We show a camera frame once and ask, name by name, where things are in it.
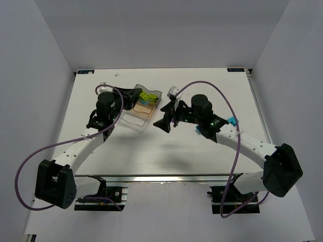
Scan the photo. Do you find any aluminium table rail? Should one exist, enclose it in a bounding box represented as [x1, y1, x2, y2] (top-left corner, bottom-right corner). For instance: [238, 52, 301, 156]
[75, 173, 243, 184]

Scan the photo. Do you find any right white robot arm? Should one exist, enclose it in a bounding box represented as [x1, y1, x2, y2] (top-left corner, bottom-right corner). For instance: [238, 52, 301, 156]
[153, 94, 303, 197]

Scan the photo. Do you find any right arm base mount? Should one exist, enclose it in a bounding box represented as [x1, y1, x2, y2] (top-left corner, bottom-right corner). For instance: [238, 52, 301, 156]
[207, 186, 260, 215]

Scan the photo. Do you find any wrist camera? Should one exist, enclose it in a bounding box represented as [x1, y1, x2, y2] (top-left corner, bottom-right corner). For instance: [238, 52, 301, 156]
[95, 82, 113, 95]
[167, 86, 183, 110]

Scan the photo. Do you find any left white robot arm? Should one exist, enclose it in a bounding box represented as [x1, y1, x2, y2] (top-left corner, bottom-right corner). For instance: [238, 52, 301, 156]
[35, 87, 142, 209]

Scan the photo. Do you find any clear translucent container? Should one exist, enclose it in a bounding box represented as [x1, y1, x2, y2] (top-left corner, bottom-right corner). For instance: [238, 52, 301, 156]
[117, 111, 149, 133]

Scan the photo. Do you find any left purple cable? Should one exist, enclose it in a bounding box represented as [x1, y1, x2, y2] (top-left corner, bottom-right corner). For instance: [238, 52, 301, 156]
[14, 85, 126, 211]

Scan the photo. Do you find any corner label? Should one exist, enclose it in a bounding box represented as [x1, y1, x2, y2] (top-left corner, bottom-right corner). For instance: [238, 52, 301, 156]
[227, 68, 245, 72]
[77, 70, 94, 75]

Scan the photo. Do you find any left corner label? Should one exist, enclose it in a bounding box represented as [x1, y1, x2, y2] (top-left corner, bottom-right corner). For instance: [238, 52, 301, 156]
[77, 70, 94, 75]

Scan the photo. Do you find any grey translucent container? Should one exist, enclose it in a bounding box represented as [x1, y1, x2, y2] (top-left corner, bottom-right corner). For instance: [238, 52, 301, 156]
[135, 84, 162, 107]

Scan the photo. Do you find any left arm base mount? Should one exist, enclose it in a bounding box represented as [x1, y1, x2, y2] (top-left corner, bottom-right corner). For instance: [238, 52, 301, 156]
[74, 176, 128, 212]

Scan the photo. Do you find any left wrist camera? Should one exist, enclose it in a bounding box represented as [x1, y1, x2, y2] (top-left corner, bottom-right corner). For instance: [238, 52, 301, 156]
[95, 82, 113, 95]

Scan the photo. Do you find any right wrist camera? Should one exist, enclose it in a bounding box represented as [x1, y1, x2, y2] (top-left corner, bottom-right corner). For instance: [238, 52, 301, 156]
[167, 86, 183, 110]

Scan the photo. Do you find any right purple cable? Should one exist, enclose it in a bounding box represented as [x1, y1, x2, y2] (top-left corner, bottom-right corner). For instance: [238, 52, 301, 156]
[174, 80, 270, 219]

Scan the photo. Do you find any right corner label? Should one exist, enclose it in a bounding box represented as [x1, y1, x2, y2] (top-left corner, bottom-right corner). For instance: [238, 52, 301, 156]
[227, 68, 245, 72]

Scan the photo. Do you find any purple cable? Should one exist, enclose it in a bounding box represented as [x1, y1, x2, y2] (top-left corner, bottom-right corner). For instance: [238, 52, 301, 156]
[174, 80, 270, 219]
[14, 85, 126, 211]

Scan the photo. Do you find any green printed lego brick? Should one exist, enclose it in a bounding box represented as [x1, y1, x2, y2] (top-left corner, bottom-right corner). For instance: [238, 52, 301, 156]
[148, 94, 158, 103]

